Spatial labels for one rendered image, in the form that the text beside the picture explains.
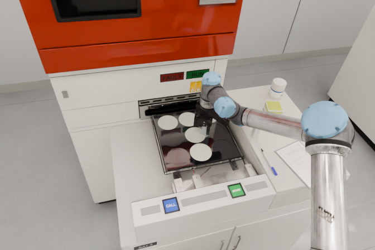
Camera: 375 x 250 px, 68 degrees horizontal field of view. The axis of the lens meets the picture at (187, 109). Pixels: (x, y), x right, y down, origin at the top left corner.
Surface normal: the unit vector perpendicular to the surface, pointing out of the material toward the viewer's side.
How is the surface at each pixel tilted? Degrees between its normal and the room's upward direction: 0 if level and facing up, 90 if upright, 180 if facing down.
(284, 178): 0
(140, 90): 90
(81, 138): 90
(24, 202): 0
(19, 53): 90
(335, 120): 39
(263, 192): 0
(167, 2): 90
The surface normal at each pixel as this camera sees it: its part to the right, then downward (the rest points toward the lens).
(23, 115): 0.06, -0.73
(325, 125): -0.57, -0.50
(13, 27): 0.26, 0.68
